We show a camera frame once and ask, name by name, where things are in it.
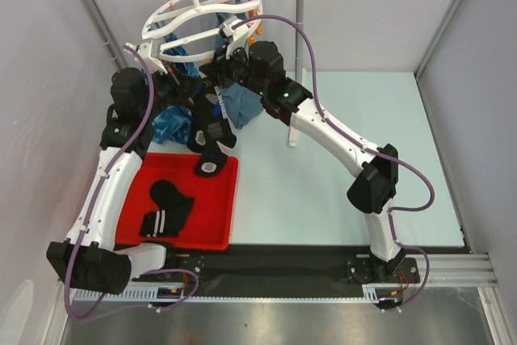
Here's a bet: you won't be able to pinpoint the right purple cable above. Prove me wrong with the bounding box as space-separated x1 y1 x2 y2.
232 15 436 313

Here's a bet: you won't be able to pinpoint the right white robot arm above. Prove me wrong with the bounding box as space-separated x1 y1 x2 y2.
200 41 404 281

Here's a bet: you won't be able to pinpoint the aluminium frame rail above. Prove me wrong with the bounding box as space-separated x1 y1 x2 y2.
72 248 498 304

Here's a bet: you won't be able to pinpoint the teal t-shirt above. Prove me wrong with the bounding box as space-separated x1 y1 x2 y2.
213 11 266 130

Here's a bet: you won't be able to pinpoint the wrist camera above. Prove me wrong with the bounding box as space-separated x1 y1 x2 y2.
123 40 169 74
219 16 259 59

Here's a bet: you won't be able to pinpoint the black blue sunrise sock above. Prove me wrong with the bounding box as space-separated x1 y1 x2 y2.
187 81 237 159

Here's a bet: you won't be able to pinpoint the white round clip hanger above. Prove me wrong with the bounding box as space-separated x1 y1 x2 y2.
141 0 263 63

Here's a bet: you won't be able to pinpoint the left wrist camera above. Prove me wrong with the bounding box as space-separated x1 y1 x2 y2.
123 40 169 74

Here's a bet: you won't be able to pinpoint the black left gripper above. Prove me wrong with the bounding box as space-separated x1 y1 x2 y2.
140 61 203 121

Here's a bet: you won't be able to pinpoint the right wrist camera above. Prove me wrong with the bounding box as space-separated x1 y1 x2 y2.
219 16 259 59

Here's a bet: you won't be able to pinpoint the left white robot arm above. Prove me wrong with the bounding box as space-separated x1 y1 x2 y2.
46 68 186 295

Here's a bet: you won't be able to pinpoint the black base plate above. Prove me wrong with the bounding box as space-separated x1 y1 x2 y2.
80 242 472 300

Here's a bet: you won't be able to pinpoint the black white-striped sock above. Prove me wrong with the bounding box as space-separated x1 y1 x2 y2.
139 179 195 238

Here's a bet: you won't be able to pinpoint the blue shark-print shorts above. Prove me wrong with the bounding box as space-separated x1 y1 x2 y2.
153 33 200 145

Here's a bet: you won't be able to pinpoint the red plastic tray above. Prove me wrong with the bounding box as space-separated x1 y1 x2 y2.
116 153 238 250

